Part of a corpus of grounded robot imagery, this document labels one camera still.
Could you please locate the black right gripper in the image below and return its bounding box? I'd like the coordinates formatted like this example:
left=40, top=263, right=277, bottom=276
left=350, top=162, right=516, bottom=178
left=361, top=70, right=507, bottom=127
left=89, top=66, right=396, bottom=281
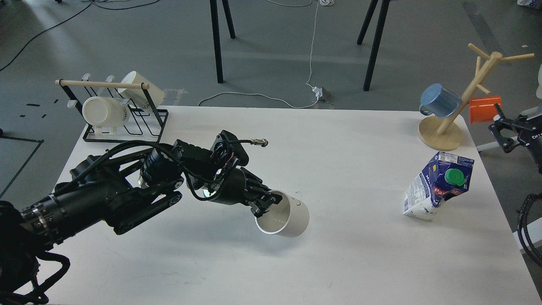
left=488, top=103, right=542, bottom=174

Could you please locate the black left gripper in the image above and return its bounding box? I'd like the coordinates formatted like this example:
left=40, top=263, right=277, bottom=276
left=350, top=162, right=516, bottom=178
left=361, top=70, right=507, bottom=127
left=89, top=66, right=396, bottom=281
left=204, top=167, right=283, bottom=218

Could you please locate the white mug black handle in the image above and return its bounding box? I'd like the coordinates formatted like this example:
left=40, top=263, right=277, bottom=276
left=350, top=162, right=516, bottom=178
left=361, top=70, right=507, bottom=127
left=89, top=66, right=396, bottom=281
left=255, top=190, right=310, bottom=238

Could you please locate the blue white milk carton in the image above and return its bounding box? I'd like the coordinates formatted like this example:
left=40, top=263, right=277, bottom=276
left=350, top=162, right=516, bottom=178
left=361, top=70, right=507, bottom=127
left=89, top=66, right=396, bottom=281
left=404, top=151, right=475, bottom=221

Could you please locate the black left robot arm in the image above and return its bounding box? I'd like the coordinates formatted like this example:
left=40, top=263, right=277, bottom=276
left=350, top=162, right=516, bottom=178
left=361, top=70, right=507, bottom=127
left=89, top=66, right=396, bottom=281
left=0, top=130, right=285, bottom=305

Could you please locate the orange mug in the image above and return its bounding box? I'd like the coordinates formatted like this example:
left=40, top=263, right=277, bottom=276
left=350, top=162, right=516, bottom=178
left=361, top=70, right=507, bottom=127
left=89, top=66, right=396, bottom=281
left=469, top=95, right=501, bottom=124

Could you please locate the wooden mug tree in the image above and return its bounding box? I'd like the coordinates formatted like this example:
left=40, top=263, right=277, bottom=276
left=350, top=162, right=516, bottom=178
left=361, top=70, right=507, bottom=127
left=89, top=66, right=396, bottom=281
left=418, top=43, right=535, bottom=151

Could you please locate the blue mug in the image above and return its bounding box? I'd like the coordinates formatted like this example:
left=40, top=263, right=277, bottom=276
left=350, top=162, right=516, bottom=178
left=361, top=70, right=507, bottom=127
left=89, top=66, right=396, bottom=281
left=419, top=83, right=461, bottom=118

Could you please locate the white power adapter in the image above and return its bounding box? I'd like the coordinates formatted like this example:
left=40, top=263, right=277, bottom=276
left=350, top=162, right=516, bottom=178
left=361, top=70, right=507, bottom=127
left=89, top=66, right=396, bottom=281
left=312, top=86, right=330, bottom=103

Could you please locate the cream mug on rack rear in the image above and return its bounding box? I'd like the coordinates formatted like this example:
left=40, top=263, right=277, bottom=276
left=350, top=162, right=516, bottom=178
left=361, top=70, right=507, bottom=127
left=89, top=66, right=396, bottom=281
left=117, top=71, right=165, bottom=113

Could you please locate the black table leg right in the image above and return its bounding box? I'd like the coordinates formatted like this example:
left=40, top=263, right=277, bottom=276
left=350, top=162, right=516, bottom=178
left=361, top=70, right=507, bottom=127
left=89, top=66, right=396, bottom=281
left=357, top=0, right=391, bottom=92

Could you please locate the black table leg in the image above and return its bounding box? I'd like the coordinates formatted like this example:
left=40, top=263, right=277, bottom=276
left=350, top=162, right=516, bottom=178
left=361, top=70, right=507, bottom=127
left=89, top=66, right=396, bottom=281
left=357, top=0, right=391, bottom=92
left=209, top=0, right=236, bottom=84

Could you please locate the white mug on rack front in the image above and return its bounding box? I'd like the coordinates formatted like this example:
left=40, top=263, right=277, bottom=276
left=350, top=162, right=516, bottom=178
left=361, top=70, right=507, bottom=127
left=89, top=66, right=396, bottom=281
left=83, top=96, right=130, bottom=135

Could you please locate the black table leg left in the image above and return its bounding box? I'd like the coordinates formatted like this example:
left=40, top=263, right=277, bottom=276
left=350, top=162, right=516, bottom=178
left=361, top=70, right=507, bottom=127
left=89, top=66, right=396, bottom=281
left=209, top=0, right=236, bottom=84

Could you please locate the white power cable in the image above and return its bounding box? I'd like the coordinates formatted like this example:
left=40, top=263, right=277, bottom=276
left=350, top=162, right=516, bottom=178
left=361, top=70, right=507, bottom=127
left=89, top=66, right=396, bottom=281
left=198, top=0, right=335, bottom=109

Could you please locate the black wire mug rack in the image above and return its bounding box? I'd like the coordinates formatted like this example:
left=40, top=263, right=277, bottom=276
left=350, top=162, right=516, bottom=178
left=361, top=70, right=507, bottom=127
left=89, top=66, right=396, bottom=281
left=55, top=75, right=169, bottom=143

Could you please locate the black floor cable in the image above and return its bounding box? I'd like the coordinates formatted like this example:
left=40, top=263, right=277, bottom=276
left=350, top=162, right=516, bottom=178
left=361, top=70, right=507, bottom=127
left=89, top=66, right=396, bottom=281
left=0, top=0, right=160, bottom=71

